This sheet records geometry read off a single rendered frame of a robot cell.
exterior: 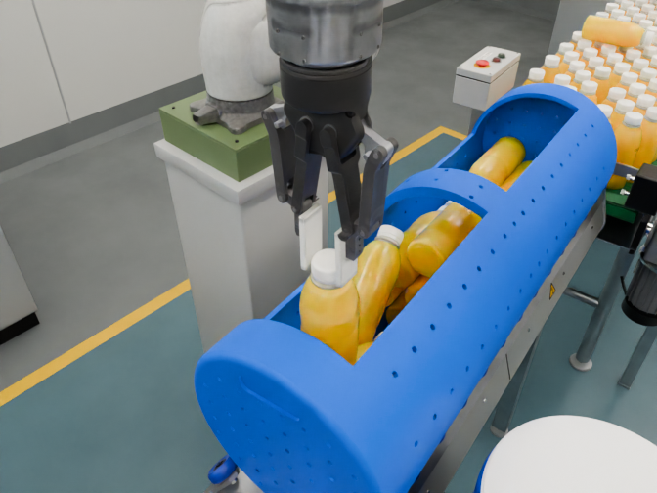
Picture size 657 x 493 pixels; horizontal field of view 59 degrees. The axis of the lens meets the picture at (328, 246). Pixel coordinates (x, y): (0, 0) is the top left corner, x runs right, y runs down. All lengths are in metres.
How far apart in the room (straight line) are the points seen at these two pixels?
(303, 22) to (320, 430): 0.38
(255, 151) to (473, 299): 0.71
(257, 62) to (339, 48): 0.87
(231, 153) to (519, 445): 0.82
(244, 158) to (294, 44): 0.86
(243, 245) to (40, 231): 1.84
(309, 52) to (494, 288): 0.46
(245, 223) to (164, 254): 1.42
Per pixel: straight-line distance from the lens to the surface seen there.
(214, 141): 1.32
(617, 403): 2.32
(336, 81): 0.46
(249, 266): 1.44
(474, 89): 1.64
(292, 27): 0.44
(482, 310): 0.77
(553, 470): 0.81
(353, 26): 0.44
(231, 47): 1.29
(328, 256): 0.61
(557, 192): 1.00
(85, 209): 3.18
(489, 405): 1.07
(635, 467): 0.86
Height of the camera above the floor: 1.70
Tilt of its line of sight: 39 degrees down
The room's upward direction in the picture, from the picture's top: straight up
